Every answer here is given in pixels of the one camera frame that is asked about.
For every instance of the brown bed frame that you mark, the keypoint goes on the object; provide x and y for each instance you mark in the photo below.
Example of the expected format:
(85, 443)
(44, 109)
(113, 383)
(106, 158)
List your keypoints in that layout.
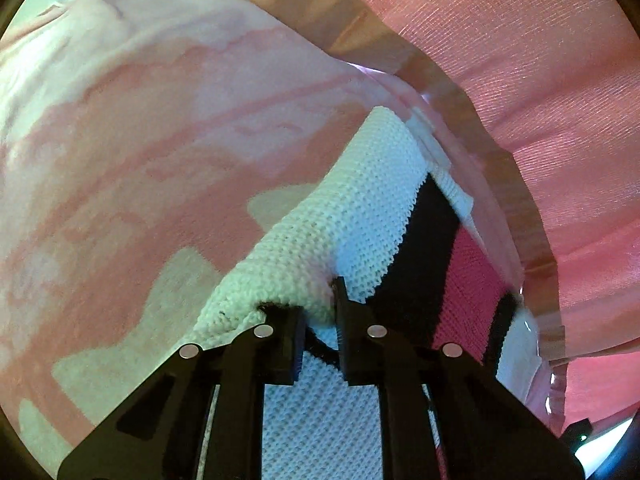
(350, 15)

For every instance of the pink blanket with white bows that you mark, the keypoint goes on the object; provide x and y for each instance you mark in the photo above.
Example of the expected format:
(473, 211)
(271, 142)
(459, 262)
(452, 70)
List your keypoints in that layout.
(125, 160)

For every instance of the pink curtain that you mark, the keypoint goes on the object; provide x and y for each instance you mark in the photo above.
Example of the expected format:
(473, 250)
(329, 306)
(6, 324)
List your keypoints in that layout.
(525, 85)

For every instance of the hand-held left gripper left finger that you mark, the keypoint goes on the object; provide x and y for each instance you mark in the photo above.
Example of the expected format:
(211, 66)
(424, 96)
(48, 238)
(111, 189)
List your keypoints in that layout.
(284, 347)

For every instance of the white knit sweater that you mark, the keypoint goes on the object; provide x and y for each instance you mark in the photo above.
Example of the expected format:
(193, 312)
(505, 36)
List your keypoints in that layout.
(350, 220)

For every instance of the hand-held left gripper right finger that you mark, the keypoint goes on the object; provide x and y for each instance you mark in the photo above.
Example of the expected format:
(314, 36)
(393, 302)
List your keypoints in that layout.
(350, 342)

